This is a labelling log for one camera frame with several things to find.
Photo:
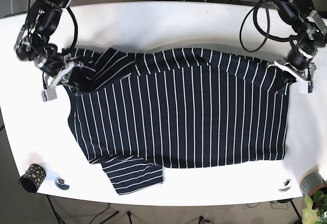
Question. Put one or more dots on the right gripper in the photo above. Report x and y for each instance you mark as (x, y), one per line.
(49, 91)

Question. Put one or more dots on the right silver table grommet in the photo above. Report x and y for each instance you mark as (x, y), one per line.
(285, 186)

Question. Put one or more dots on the grey flower pot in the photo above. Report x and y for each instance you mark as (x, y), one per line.
(311, 182)

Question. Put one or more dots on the green potted plant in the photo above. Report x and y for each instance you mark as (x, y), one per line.
(314, 211)

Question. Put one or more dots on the left silver table grommet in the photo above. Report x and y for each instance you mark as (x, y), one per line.
(60, 183)

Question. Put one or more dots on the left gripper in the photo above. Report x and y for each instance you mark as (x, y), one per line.
(305, 78)

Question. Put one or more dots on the navy white-striped T-shirt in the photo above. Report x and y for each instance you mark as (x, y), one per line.
(179, 108)

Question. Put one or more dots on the black gold-dotted cup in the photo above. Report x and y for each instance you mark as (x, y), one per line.
(33, 177)

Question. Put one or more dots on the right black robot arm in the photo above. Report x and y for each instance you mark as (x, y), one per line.
(33, 44)

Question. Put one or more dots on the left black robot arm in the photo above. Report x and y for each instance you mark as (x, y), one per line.
(309, 36)

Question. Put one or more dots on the silver table grommet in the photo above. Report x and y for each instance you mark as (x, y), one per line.
(60, 183)
(285, 186)

